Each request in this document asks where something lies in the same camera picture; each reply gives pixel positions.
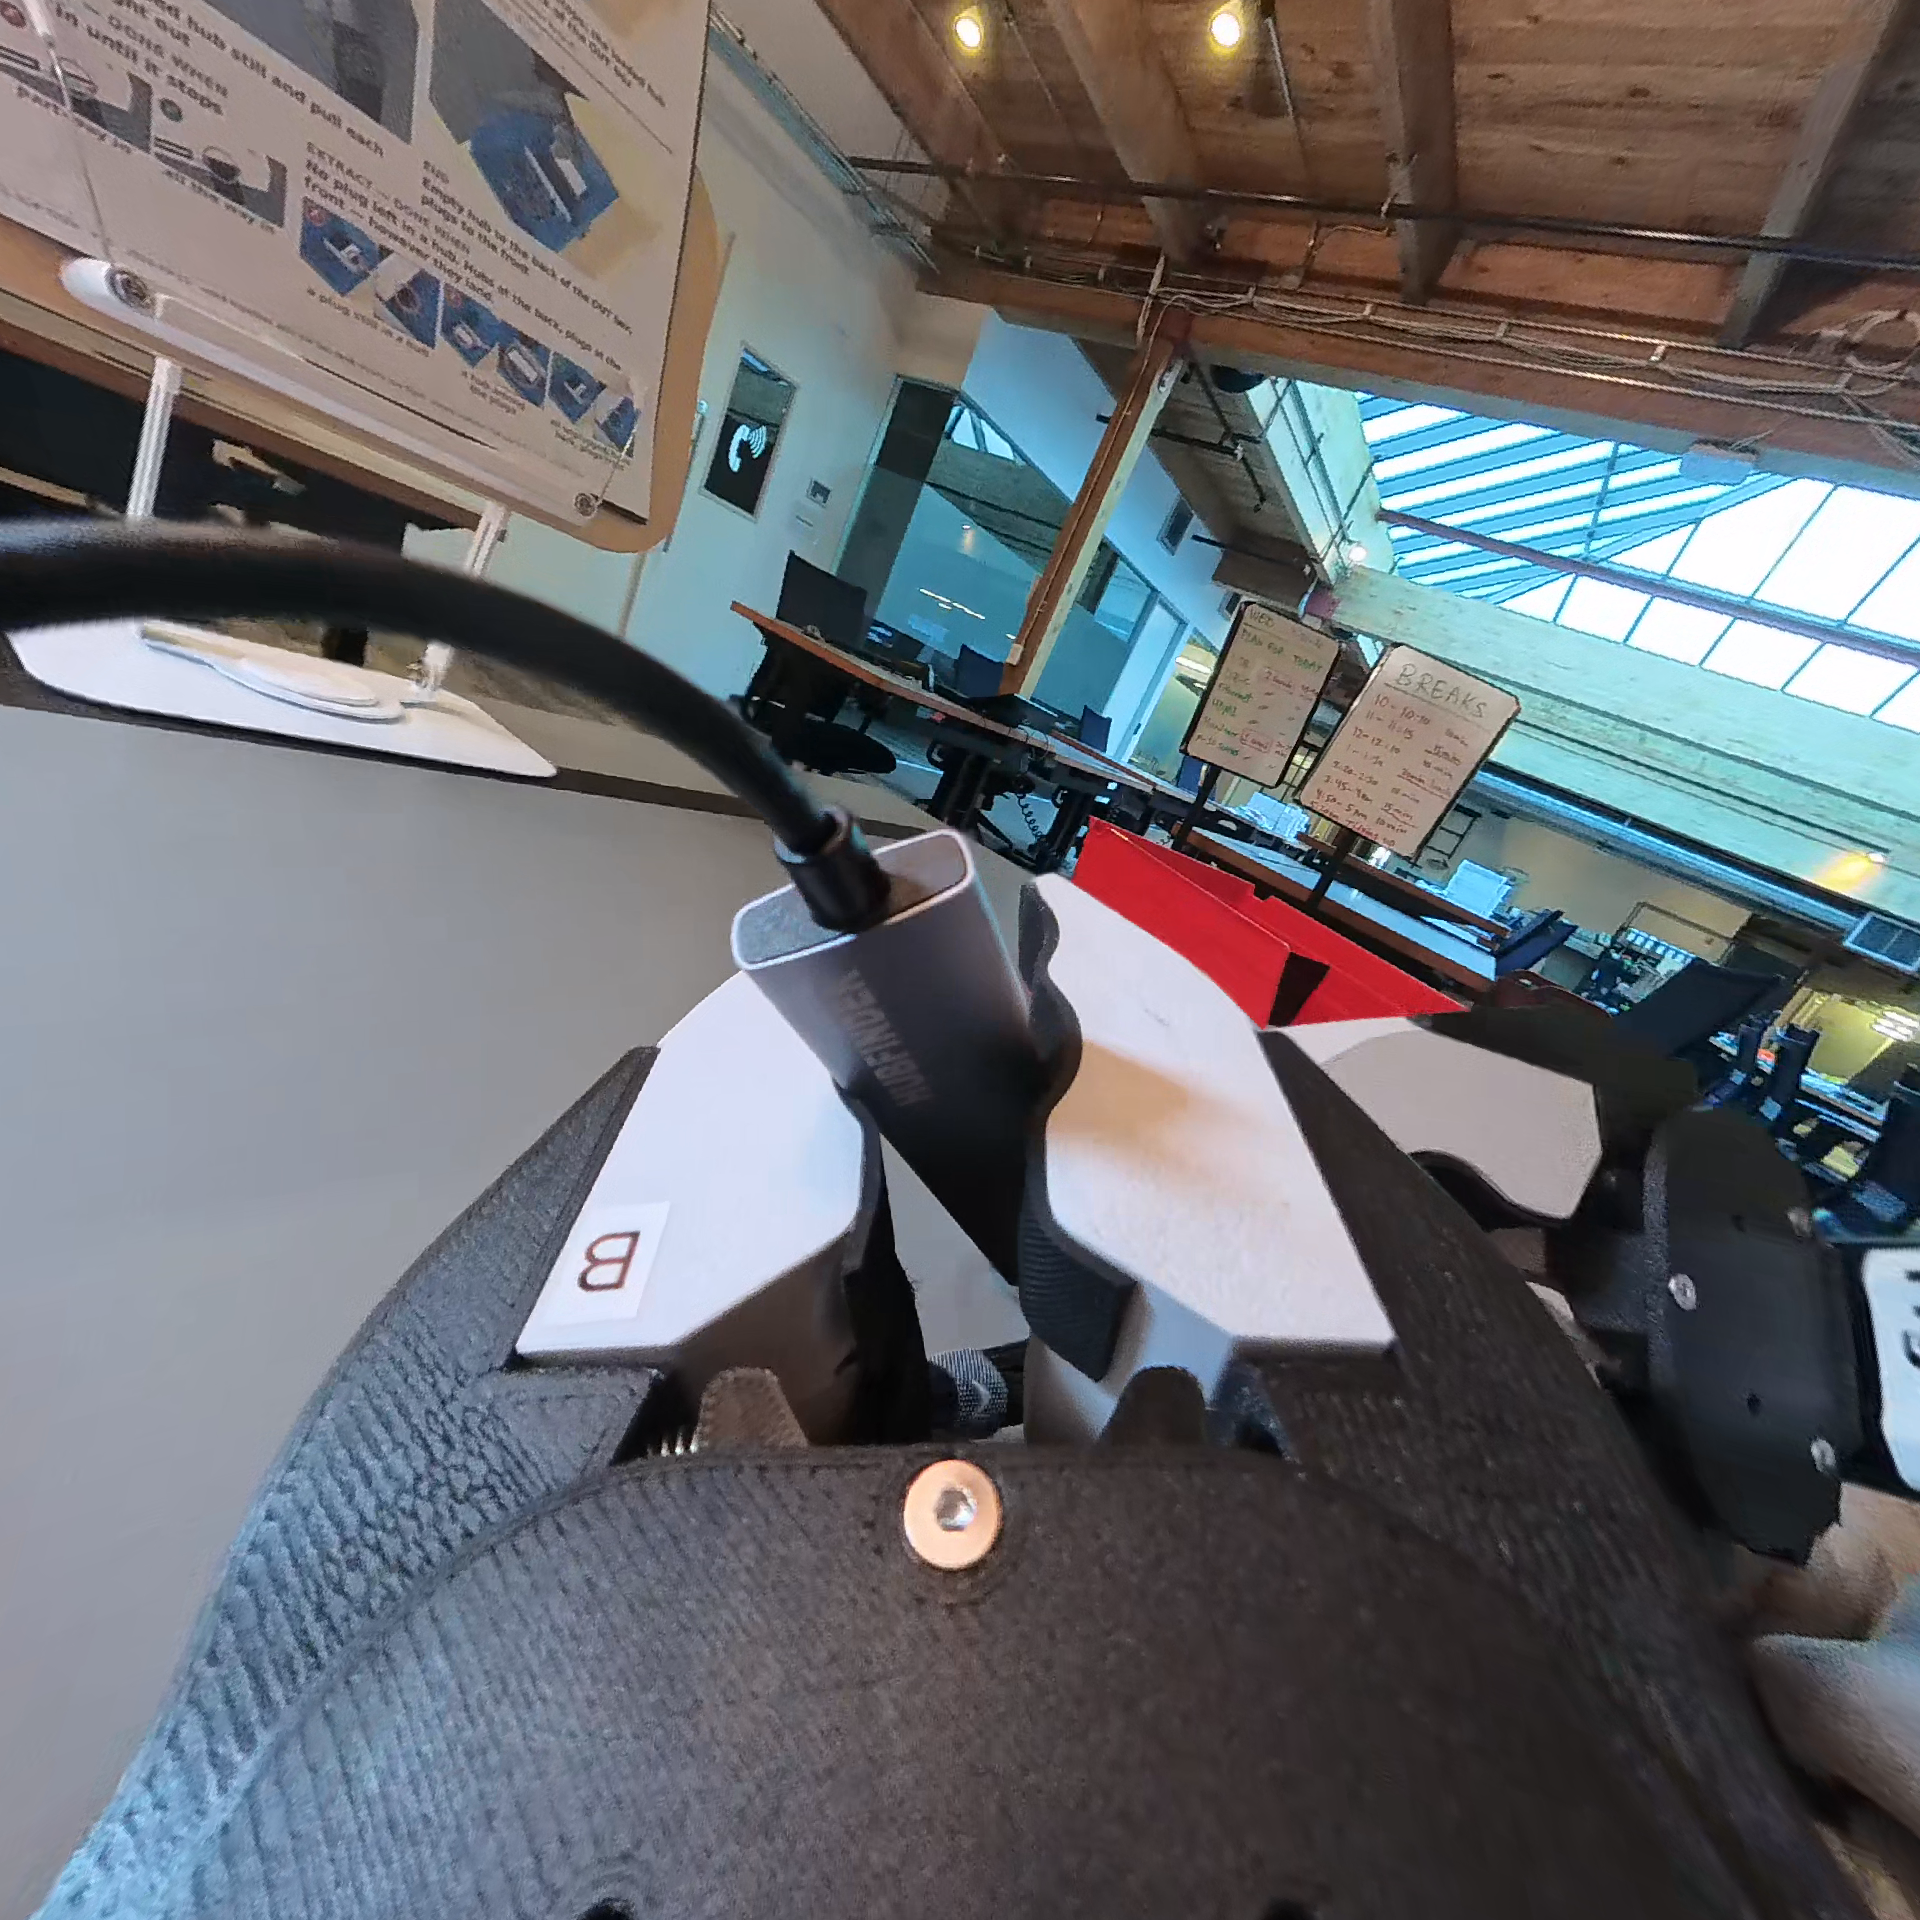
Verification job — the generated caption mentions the wooden pillar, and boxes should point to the wooden pillar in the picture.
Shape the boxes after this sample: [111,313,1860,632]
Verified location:
[996,337,1188,701]

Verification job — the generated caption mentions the red plastic bin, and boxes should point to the red plastic bin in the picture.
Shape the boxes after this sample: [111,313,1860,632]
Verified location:
[1069,817,1471,1031]

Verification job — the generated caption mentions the black hub cable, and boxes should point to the black hub cable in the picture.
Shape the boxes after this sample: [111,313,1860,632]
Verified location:
[0,515,893,924]

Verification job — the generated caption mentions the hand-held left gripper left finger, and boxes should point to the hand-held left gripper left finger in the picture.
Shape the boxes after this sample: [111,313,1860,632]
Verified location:
[513,966,928,1448]

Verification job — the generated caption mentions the instruction poster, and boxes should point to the instruction poster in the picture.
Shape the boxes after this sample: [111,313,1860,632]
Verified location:
[0,0,711,524]

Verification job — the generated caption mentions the black wall sign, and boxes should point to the black wall sign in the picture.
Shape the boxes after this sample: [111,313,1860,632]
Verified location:
[701,345,801,524]

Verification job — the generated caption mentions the large handwritten whiteboard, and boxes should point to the large handwritten whiteboard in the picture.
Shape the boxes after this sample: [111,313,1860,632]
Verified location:
[1297,645,1522,860]

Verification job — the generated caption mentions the small handwritten whiteboard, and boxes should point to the small handwritten whiteboard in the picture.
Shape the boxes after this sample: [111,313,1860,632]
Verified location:
[1181,598,1344,789]

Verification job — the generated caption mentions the wooden backing board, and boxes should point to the wooden backing board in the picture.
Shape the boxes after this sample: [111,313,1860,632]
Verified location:
[0,167,733,562]

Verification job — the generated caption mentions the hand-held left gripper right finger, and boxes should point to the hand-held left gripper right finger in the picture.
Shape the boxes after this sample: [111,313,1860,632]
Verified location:
[1018,874,1397,1385]

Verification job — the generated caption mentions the black-legged wooden desk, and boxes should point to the black-legged wooden desk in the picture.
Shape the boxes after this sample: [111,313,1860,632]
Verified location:
[0,321,483,532]

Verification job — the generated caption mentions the person's right forearm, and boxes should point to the person's right forearm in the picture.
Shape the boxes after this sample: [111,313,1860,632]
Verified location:
[1727,1476,1920,1863]

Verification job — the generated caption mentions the black office chair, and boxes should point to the black office chair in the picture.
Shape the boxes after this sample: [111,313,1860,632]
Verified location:
[746,552,898,774]

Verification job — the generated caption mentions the glass skylight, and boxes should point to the glass skylight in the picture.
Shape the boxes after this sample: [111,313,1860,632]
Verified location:
[1356,393,1920,691]

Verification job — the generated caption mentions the white poster stand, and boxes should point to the white poster stand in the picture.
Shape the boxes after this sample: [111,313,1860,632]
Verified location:
[0,255,639,779]

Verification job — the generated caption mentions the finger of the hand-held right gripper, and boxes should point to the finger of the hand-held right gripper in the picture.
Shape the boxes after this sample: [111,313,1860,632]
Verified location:
[1317,1020,1614,1224]

